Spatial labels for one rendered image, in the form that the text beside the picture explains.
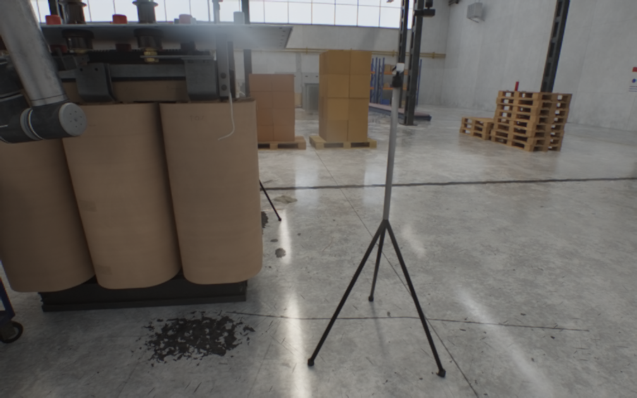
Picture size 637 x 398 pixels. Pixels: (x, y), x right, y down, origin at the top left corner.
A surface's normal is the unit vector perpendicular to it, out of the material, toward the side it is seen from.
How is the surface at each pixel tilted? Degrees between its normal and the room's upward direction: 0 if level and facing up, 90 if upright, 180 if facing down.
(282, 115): 90
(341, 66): 90
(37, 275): 90
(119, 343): 0
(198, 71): 90
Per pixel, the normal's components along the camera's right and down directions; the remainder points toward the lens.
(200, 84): 0.14, 0.33
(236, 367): 0.01, -0.94
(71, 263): 0.83, 0.20
